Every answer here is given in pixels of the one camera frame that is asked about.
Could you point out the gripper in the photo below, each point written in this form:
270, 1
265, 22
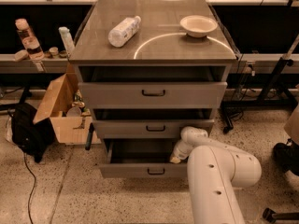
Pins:
178, 152

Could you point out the grey bottom drawer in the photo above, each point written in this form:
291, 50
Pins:
141, 158

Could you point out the grey drawer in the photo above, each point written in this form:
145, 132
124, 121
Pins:
139, 129
152, 95
141, 158

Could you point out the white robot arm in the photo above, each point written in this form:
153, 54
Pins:
214, 170

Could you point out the grey middle drawer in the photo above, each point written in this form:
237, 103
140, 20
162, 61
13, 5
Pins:
139, 129

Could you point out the grey three-drawer cabinet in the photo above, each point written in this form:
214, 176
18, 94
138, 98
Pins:
161, 51

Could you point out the grey top drawer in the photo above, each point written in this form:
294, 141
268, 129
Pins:
152, 95

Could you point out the open cardboard box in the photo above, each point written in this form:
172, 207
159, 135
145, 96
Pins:
58, 99

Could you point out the black chair caster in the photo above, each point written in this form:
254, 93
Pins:
271, 216

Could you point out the white cup in box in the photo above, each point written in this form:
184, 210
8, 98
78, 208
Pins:
74, 112

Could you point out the black tripod stand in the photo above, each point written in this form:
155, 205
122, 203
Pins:
273, 81

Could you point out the white paper bowl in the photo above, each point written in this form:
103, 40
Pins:
198, 26

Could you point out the clear plastic bottle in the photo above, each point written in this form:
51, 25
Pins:
124, 31

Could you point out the black backpack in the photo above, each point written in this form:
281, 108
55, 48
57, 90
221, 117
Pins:
32, 138

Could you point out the small round container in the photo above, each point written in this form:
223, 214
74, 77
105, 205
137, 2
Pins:
54, 52

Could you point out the white green spray can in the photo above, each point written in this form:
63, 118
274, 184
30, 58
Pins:
67, 40

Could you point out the tall bottle with label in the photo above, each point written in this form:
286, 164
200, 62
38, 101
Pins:
29, 40

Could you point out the grey metal shelf rail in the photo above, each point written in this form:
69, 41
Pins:
8, 65

